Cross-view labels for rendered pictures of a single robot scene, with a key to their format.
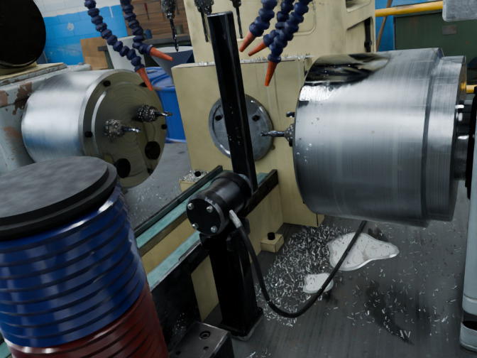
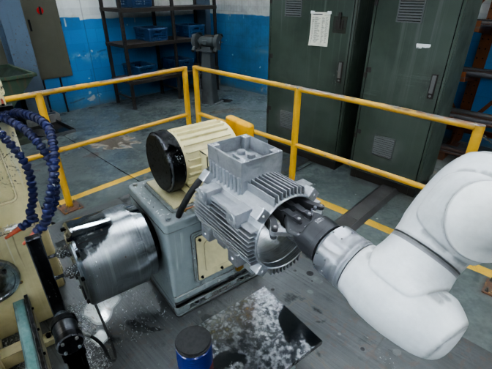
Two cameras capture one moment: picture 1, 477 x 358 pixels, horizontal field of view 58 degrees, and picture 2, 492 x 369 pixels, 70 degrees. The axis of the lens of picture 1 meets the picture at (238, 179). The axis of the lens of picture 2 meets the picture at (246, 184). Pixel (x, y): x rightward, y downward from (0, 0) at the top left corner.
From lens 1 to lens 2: 0.60 m
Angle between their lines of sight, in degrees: 62
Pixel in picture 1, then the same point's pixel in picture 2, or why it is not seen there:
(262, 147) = (13, 286)
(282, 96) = (23, 250)
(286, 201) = (39, 309)
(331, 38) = not seen: hidden behind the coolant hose
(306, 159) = (96, 283)
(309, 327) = (119, 358)
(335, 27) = not seen: hidden behind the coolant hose
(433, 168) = (151, 259)
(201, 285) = not seen: outside the picture
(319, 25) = (20, 195)
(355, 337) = (142, 344)
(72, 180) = (199, 332)
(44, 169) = (184, 337)
